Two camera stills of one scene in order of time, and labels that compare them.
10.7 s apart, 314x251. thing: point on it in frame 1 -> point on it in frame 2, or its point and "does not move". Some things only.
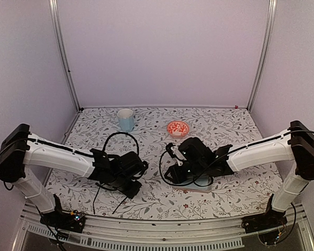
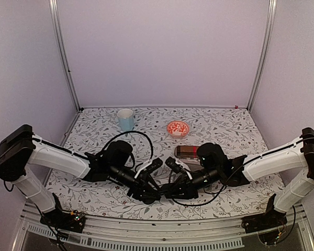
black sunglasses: x=130 y=190 -> x=168 y=191
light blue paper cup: x=126 y=120 does not move
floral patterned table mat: x=146 y=132 does not move
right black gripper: x=177 y=178 -> x=187 y=188
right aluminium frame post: x=271 y=13 does not move
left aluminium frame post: x=54 y=14 does not move
